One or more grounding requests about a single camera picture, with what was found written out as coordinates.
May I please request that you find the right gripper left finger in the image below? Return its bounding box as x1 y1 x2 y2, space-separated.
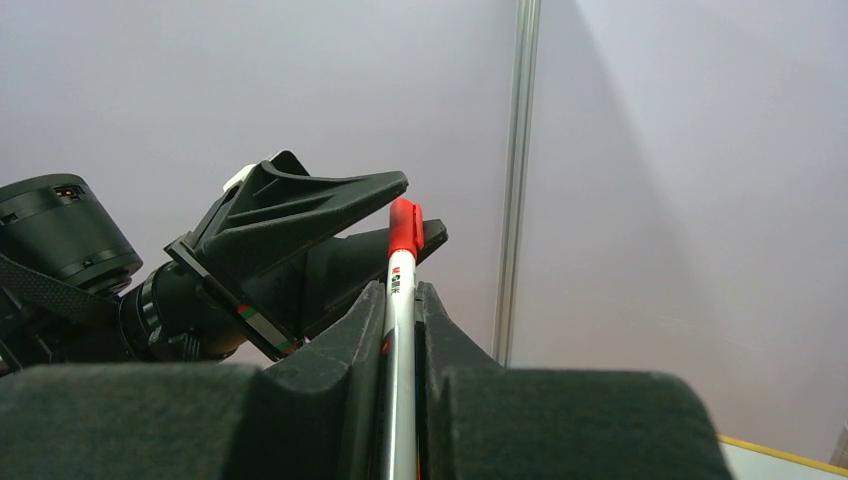
1 282 385 479

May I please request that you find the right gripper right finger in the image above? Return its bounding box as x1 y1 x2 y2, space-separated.
416 282 731 479

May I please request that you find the grey aluminium corner post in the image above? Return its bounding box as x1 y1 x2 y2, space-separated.
492 0 542 366

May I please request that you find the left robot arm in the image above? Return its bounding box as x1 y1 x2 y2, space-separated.
1 150 408 375

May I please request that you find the yellow framed whiteboard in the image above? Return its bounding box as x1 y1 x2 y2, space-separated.
718 435 847 480

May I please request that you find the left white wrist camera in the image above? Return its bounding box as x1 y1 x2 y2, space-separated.
222 150 282 193

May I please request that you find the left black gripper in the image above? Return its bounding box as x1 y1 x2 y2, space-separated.
135 150 408 362

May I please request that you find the red white marker pen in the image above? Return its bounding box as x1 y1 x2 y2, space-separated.
378 248 419 480

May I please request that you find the red marker cap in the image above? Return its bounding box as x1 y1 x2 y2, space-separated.
388 198 425 259

